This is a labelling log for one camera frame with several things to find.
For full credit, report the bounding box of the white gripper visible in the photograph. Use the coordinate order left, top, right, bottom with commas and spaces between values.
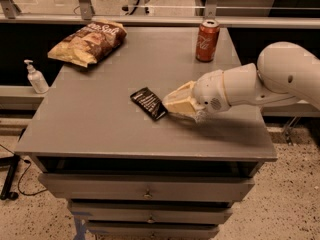
163, 70, 230, 121

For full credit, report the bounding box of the red coke can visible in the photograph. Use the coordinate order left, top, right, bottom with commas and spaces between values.
196, 19, 220, 62

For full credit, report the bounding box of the black cable on floor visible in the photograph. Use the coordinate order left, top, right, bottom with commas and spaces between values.
0, 143, 48, 197

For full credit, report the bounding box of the metal window railing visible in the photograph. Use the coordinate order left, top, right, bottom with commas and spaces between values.
1, 0, 320, 29

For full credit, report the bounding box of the brown chip bag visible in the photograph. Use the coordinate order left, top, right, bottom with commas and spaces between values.
48, 20, 127, 68

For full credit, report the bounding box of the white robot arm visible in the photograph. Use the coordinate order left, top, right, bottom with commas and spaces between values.
163, 42, 320, 121

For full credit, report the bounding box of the black stand leg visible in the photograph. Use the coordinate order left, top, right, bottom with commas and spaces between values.
0, 155, 19, 200

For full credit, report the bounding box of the white pump sanitizer bottle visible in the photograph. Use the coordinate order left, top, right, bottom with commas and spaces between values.
24, 59, 49, 94

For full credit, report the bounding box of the grey drawer cabinet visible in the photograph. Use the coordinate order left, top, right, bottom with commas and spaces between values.
17, 27, 276, 240

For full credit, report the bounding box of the black rxbar chocolate wrapper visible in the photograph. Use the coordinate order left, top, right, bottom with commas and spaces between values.
130, 87, 168, 121

